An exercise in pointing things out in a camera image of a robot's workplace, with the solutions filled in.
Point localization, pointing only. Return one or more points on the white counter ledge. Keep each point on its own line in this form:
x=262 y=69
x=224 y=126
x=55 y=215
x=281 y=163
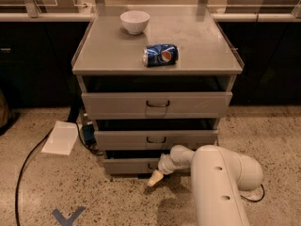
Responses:
x=79 y=17

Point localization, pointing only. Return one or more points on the grey middle drawer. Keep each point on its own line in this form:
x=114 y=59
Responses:
x=153 y=140

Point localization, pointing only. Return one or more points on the white ceramic bowl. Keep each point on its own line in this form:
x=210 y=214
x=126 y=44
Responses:
x=135 y=21

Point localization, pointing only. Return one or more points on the grey drawer cabinet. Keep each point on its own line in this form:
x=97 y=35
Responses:
x=110 y=60

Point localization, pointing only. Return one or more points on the brown bag at left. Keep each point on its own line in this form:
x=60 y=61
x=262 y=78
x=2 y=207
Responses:
x=7 y=117

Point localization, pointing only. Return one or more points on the grey drawer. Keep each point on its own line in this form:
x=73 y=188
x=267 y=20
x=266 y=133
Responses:
x=153 y=140
x=130 y=165
x=156 y=105

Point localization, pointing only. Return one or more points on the grey top drawer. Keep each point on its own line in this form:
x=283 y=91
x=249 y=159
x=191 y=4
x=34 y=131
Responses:
x=156 y=105

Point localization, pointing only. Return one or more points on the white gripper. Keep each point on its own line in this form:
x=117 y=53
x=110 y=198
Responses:
x=165 y=166

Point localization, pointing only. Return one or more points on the grey bottom drawer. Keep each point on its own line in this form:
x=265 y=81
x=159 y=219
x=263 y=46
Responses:
x=130 y=165

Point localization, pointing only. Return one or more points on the blue pepsi can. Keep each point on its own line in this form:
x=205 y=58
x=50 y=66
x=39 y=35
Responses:
x=160 y=55

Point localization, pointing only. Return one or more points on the blue box behind cabinet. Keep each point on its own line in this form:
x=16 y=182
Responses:
x=88 y=133

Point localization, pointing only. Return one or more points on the white paper sheet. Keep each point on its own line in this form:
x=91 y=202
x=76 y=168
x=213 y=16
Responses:
x=61 y=139

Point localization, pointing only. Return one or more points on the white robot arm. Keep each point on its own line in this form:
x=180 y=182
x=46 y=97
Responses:
x=218 y=176

